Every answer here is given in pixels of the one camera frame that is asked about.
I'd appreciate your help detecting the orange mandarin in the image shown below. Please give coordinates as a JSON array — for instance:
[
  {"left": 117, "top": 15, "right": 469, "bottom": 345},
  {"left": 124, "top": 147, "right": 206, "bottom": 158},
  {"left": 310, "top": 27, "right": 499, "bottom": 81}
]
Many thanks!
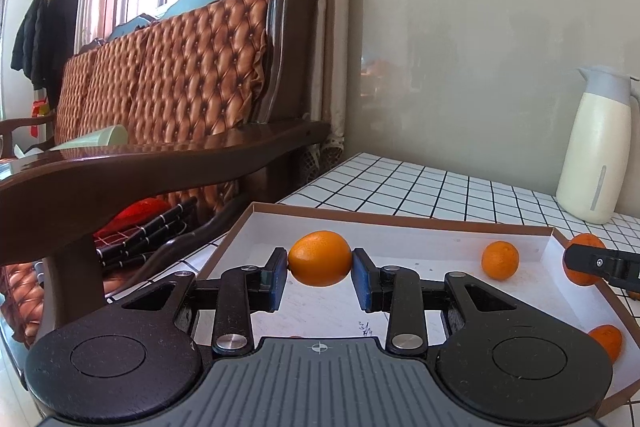
[
  {"left": 562, "top": 233, "right": 605, "bottom": 287},
  {"left": 588, "top": 324, "right": 624, "bottom": 363},
  {"left": 480, "top": 241, "right": 520, "bottom": 281}
]

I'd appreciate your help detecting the small orange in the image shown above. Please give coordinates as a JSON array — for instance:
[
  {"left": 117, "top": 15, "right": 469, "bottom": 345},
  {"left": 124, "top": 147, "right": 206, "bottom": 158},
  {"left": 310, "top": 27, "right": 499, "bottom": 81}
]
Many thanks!
[{"left": 288, "top": 231, "right": 352, "bottom": 287}]

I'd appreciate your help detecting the cream thermos jug grey lid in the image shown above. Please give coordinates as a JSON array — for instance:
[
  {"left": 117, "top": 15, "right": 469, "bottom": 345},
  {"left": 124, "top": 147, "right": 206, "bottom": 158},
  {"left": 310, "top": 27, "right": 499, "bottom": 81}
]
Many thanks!
[{"left": 555, "top": 66, "right": 639, "bottom": 225}]

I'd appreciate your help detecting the red bag on sofa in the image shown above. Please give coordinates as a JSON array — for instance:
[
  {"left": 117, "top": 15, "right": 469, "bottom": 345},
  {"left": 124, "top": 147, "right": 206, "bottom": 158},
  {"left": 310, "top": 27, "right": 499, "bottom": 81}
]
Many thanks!
[{"left": 94, "top": 197, "right": 171, "bottom": 237}]

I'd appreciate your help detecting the brown cardboard box tray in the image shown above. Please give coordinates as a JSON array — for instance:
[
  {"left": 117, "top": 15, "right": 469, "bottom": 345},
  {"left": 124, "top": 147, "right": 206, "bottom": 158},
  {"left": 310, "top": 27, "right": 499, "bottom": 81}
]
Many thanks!
[{"left": 196, "top": 201, "right": 640, "bottom": 419}]

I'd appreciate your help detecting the green rolled paper tube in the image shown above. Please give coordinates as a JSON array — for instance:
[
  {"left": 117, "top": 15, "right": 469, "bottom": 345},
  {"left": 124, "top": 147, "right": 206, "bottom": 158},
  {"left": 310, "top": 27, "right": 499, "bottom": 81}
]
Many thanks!
[{"left": 52, "top": 124, "right": 129, "bottom": 150}]

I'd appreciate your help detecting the wooden sofa orange cushion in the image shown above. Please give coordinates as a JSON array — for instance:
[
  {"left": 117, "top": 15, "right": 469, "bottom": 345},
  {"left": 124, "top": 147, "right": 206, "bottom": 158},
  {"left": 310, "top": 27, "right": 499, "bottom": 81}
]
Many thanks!
[{"left": 1, "top": 0, "right": 330, "bottom": 347}]

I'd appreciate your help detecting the black jacket on rack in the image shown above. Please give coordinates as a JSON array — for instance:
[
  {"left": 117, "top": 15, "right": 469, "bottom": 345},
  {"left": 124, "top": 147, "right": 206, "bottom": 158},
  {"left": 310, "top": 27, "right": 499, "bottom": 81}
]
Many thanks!
[{"left": 11, "top": 0, "right": 78, "bottom": 109}]

